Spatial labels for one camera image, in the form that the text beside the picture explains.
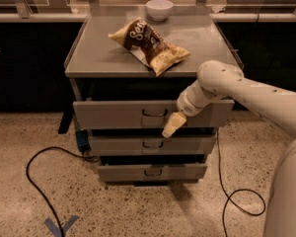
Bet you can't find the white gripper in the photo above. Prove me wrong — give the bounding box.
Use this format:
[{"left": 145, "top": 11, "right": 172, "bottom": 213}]
[{"left": 162, "top": 81, "right": 216, "bottom": 138}]

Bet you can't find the grey top drawer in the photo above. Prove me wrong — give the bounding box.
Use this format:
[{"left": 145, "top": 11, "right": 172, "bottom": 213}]
[{"left": 73, "top": 100, "right": 234, "bottom": 129}]

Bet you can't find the grey drawer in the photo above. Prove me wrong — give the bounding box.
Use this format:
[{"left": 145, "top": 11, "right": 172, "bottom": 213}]
[
  {"left": 73, "top": 100, "right": 234, "bottom": 129},
  {"left": 89, "top": 135, "right": 215, "bottom": 156},
  {"left": 98, "top": 163, "right": 207, "bottom": 183}
]

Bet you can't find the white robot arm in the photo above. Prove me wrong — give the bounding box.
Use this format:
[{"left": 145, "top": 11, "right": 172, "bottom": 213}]
[{"left": 162, "top": 60, "right": 296, "bottom": 237}]

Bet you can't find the grey middle drawer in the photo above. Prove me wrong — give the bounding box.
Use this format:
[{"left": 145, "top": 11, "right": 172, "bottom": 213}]
[{"left": 89, "top": 135, "right": 215, "bottom": 156}]

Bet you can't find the grey bottom drawer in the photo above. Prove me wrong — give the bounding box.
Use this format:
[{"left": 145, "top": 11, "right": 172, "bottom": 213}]
[{"left": 98, "top": 163, "right": 207, "bottom": 183}]

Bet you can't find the grey drawer cabinet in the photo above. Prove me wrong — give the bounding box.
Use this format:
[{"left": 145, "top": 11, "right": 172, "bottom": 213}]
[{"left": 64, "top": 5, "right": 245, "bottom": 187}]

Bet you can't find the brown yellow chip bag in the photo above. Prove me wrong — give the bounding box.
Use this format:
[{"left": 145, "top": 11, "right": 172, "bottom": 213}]
[{"left": 108, "top": 18, "right": 190, "bottom": 76}]

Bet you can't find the blue power box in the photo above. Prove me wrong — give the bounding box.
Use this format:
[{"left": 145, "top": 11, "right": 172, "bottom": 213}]
[{"left": 75, "top": 130, "right": 90, "bottom": 152}]

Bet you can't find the white bowl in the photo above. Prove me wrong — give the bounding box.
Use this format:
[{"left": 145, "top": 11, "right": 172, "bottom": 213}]
[{"left": 146, "top": 0, "right": 174, "bottom": 21}]

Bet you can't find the blue tape floor mark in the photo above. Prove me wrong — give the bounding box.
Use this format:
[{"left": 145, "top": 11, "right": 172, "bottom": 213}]
[{"left": 44, "top": 215, "right": 79, "bottom": 237}]

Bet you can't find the black cable right floor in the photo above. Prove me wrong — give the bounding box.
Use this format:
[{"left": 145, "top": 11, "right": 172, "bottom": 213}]
[{"left": 216, "top": 131, "right": 266, "bottom": 237}]

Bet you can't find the black cable floor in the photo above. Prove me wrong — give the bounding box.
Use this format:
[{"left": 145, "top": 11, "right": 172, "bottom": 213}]
[
  {"left": 216, "top": 131, "right": 266, "bottom": 237},
  {"left": 25, "top": 146, "right": 99, "bottom": 237}
]

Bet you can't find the black cable left floor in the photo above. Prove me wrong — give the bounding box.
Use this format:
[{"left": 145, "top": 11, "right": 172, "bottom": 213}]
[{"left": 25, "top": 146, "right": 99, "bottom": 237}]

